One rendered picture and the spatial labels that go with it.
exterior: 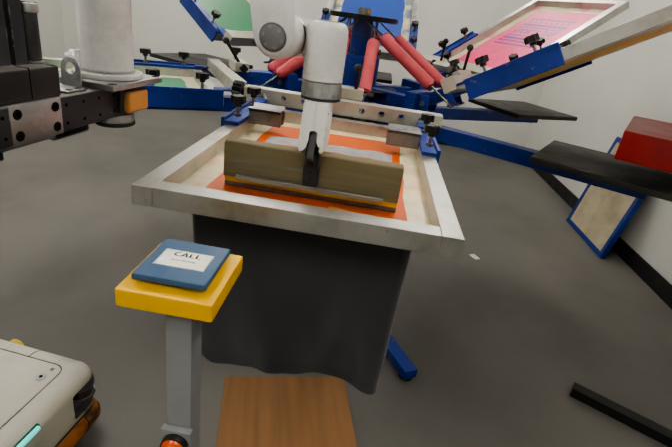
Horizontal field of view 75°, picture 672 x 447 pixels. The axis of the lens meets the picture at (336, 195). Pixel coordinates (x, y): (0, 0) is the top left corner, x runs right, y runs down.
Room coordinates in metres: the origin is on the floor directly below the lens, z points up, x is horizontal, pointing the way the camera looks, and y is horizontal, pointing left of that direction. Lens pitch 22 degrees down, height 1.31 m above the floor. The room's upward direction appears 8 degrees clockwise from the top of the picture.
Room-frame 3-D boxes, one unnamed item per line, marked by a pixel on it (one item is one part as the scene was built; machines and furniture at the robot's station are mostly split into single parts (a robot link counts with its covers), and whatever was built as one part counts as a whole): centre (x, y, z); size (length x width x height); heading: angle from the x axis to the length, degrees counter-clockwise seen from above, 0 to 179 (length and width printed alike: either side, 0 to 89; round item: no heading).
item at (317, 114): (0.84, 0.05, 1.12); 0.10 x 0.08 x 0.11; 177
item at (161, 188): (1.08, 0.04, 0.97); 0.79 x 0.58 x 0.04; 177
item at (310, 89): (0.84, 0.05, 1.18); 0.09 x 0.07 x 0.03; 177
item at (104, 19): (0.88, 0.50, 1.21); 0.16 x 0.13 x 0.15; 81
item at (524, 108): (2.44, -0.61, 0.91); 1.34 x 0.41 x 0.08; 117
